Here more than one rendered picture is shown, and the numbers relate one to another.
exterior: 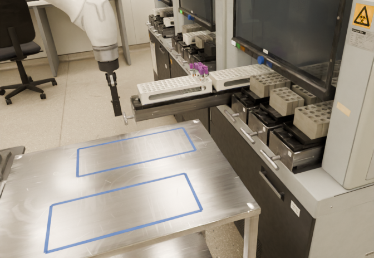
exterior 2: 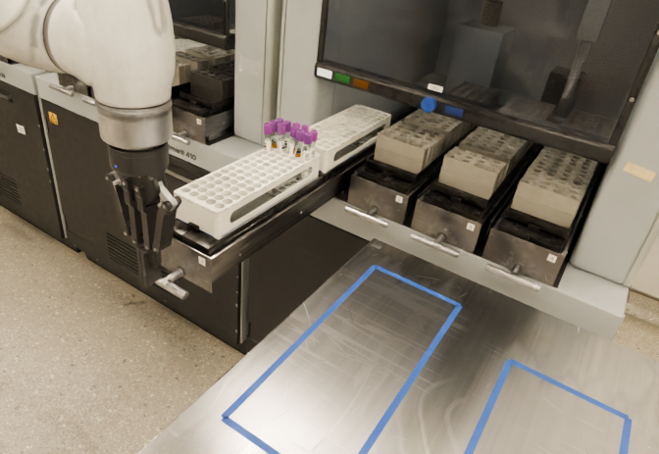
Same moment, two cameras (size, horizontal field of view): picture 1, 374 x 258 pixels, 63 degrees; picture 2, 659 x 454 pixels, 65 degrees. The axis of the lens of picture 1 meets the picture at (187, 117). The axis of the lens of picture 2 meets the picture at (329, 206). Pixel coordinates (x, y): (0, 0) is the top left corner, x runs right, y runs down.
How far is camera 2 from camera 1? 0.74 m
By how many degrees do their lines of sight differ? 40
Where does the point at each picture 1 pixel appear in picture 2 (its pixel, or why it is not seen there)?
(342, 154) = (628, 237)
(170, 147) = (413, 318)
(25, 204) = not seen: outside the picture
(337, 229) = not seen: hidden behind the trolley
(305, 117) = (547, 194)
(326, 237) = not seen: hidden behind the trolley
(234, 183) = (589, 341)
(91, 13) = (132, 8)
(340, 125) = (628, 196)
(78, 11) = (23, 1)
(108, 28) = (171, 53)
